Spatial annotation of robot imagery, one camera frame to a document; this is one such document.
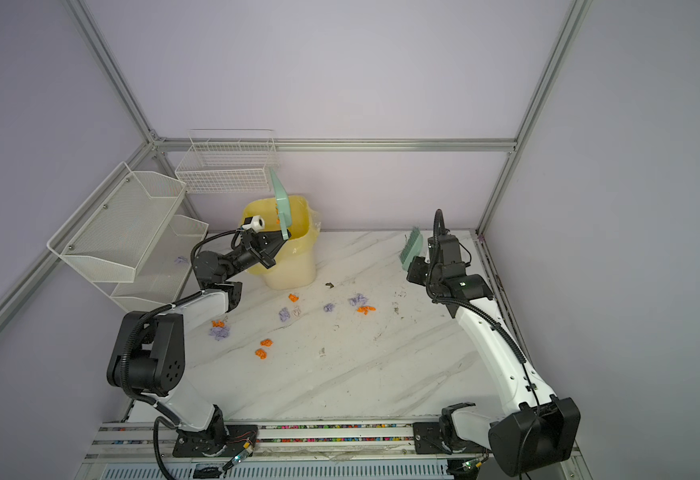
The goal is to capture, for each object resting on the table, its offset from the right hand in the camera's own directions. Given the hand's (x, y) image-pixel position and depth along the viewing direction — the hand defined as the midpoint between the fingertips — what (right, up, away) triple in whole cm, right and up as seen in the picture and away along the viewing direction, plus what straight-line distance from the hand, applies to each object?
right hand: (413, 263), depth 78 cm
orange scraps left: (-44, -27, +10) cm, 53 cm away
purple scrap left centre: (-39, -17, +17) cm, 46 cm away
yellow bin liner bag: (-31, +10, +8) cm, 33 cm away
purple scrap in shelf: (-71, +1, +15) cm, 73 cm away
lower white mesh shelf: (-76, -4, +13) cm, 77 cm away
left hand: (-32, +7, -7) cm, 33 cm away
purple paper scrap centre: (-14, -13, +22) cm, 29 cm away
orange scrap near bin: (-37, -13, +22) cm, 45 cm away
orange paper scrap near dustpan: (-12, -16, +20) cm, 28 cm away
